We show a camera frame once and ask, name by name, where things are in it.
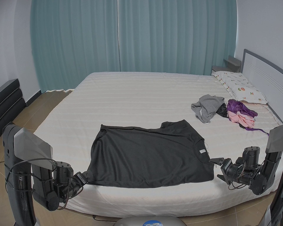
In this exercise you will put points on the black chest of drawers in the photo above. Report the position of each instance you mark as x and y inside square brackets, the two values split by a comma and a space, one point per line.
[10, 99]

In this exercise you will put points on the white printed pillow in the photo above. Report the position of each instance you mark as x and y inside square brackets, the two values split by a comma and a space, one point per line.
[241, 87]

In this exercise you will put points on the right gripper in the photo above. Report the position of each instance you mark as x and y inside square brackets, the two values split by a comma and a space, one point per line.
[231, 172]

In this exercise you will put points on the grey bedside table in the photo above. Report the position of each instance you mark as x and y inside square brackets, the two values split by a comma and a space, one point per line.
[230, 64]

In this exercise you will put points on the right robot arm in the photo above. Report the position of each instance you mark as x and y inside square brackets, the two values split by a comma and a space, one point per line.
[272, 170]

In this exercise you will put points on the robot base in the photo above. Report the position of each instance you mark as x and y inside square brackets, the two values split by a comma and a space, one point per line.
[132, 221]

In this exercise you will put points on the purple garment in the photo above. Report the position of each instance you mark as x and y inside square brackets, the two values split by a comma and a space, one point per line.
[237, 107]

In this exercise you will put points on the black shiny garment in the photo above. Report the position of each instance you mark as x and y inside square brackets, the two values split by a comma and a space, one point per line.
[222, 111]

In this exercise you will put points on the grey garment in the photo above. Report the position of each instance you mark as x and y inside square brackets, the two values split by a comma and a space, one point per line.
[207, 106]

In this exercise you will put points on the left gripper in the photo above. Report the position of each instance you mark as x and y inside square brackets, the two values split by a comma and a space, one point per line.
[80, 179]

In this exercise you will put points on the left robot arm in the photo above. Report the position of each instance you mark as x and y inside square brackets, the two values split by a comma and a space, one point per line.
[20, 176]

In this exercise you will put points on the blue-green curtain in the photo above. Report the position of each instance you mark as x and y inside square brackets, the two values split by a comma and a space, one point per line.
[176, 37]
[75, 44]

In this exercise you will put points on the black T-shirt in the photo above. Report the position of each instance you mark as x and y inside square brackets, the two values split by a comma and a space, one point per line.
[143, 154]

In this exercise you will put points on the bed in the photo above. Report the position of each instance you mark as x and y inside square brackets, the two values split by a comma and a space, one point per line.
[132, 99]

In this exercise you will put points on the pink garment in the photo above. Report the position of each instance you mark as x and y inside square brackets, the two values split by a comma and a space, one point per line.
[240, 119]

